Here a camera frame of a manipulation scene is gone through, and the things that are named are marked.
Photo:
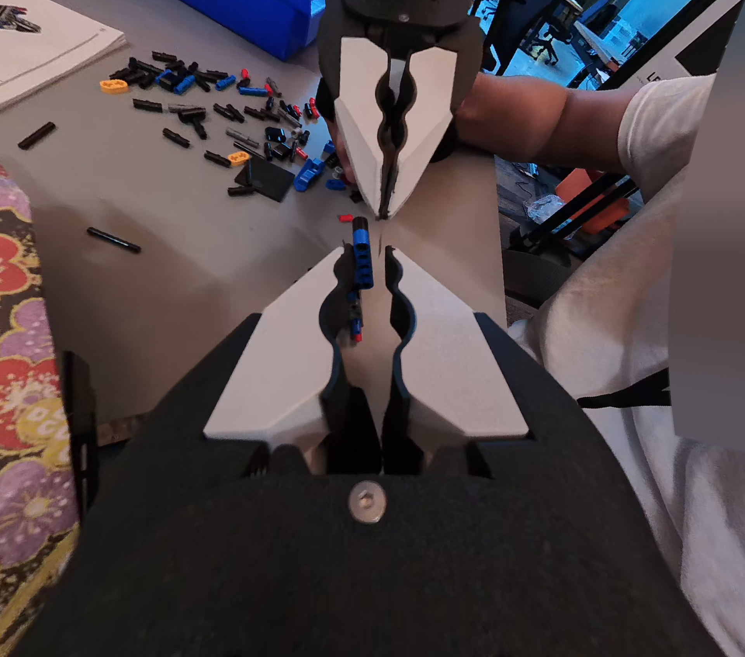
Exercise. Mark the thick black lego pin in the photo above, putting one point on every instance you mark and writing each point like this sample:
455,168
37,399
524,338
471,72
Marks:
36,136

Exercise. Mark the lego instruction booklet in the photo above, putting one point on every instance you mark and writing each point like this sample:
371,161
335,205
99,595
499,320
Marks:
46,58

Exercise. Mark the floral patterned cloth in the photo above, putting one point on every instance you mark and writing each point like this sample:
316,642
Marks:
29,378

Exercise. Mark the blue lego beam assembly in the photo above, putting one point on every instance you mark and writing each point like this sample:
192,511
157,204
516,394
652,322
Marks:
361,255

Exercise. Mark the small orange lego piece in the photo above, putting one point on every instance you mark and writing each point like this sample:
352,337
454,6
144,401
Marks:
238,158
114,86

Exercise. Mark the thin black lego axle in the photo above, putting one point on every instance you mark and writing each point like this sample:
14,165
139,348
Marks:
114,240

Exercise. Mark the person's right hand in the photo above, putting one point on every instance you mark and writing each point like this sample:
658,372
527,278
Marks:
340,156

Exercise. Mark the orange crate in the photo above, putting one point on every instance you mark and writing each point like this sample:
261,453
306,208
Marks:
582,186

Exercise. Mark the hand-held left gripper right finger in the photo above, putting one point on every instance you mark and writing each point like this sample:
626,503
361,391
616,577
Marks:
460,378

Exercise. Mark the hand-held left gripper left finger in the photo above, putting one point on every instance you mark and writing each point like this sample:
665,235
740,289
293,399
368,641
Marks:
268,378

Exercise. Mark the blue lego connector piece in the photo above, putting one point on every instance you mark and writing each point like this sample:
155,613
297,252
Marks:
308,175

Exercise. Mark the person's right forearm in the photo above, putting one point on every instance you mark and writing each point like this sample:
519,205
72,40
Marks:
541,122

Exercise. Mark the flat black lego plate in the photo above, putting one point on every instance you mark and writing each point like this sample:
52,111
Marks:
265,181

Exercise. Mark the pile of small lego pins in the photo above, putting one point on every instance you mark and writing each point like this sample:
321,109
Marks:
192,81

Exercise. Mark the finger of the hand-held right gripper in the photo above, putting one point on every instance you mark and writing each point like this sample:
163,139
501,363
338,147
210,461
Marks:
433,104
358,110

